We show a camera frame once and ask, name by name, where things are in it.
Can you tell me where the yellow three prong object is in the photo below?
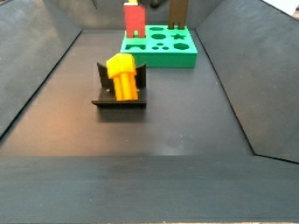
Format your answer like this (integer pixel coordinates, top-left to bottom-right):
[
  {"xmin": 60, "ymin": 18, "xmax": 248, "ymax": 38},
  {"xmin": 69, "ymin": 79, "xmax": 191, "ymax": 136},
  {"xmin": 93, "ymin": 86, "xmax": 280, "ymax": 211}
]
[{"xmin": 107, "ymin": 53, "xmax": 137, "ymax": 101}]

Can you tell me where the black curved fixture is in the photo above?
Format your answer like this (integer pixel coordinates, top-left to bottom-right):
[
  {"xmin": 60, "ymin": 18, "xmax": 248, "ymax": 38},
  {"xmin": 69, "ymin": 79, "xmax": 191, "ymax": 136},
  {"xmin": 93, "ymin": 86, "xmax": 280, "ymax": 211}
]
[{"xmin": 91, "ymin": 62, "xmax": 148, "ymax": 108}]

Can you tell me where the green shape sorter base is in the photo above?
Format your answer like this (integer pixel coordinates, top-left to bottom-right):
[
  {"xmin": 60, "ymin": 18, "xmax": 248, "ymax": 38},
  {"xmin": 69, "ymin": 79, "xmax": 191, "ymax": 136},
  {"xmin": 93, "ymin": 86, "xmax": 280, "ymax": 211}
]
[{"xmin": 120, "ymin": 25, "xmax": 197, "ymax": 68}]

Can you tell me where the red block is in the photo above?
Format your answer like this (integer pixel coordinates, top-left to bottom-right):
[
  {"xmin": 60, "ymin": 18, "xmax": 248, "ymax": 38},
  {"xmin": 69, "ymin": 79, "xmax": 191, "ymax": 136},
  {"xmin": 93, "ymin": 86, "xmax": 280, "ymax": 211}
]
[{"xmin": 124, "ymin": 2, "xmax": 145, "ymax": 38}]

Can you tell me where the brown block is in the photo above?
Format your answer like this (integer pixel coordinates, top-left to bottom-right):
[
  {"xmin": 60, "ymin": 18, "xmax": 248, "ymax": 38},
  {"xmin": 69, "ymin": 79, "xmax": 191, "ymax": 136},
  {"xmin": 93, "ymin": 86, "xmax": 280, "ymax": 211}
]
[{"xmin": 168, "ymin": 0, "xmax": 188, "ymax": 30}]

